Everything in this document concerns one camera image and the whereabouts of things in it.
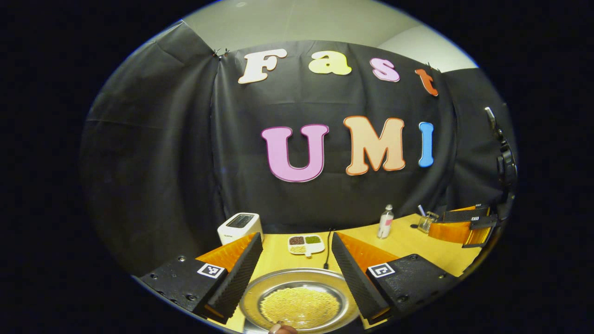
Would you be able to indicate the clear bottle with pink label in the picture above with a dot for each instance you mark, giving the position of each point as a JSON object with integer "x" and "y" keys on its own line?
{"x": 385, "y": 225}

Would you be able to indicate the stainless steel pot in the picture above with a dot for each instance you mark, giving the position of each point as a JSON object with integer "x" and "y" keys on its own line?
{"x": 278, "y": 280}

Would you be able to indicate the clear glass cup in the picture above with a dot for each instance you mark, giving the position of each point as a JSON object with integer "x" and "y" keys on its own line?
{"x": 426, "y": 223}

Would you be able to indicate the white straw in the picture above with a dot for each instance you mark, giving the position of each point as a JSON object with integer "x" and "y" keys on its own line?
{"x": 421, "y": 211}

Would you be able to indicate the white divided bean dish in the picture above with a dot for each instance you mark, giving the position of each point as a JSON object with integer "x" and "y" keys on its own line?
{"x": 306, "y": 245}

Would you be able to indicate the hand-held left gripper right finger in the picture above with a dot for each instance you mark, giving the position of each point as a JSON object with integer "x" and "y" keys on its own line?
{"x": 352, "y": 276}

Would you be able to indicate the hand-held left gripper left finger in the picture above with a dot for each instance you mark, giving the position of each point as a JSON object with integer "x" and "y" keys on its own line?
{"x": 239, "y": 276}

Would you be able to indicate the black backdrop cloth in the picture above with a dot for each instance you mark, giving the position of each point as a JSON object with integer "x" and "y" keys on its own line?
{"x": 162, "y": 162}

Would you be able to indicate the white toaster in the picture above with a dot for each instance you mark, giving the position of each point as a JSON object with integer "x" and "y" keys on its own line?
{"x": 239, "y": 227}

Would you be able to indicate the pile of yellow soybeans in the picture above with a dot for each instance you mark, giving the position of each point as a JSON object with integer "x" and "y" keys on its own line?
{"x": 301, "y": 306}

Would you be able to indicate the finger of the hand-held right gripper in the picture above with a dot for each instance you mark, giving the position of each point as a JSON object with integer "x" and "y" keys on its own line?
{"x": 464, "y": 215}
{"x": 455, "y": 232}

